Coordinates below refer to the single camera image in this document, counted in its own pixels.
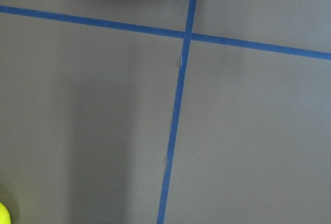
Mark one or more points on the yellow lemon near board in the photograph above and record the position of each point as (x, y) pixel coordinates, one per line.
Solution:
(4, 215)

